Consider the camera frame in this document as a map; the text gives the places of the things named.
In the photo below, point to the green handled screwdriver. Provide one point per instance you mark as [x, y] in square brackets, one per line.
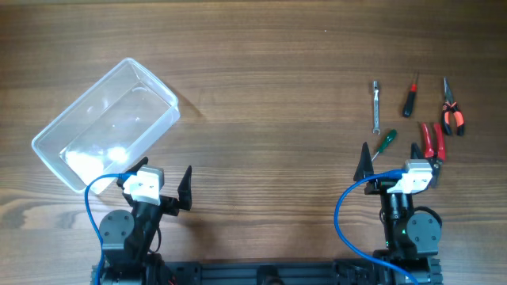
[385, 143]

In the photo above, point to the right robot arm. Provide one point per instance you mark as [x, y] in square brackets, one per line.
[412, 233]

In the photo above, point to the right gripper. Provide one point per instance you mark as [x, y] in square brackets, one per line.
[365, 168]

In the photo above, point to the silver combination wrench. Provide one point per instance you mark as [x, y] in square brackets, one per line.
[375, 88]

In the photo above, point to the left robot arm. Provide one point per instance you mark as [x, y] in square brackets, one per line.
[125, 237]

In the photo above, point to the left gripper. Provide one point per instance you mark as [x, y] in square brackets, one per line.
[173, 206]

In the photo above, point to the orange black needle-nose pliers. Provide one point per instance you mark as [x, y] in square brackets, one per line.
[451, 108]

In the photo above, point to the black red small screwdriver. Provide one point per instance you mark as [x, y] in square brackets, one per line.
[409, 105]

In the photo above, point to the clear plastic container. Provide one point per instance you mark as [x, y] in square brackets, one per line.
[108, 128]

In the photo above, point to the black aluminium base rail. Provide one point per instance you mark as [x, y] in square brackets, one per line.
[337, 272]

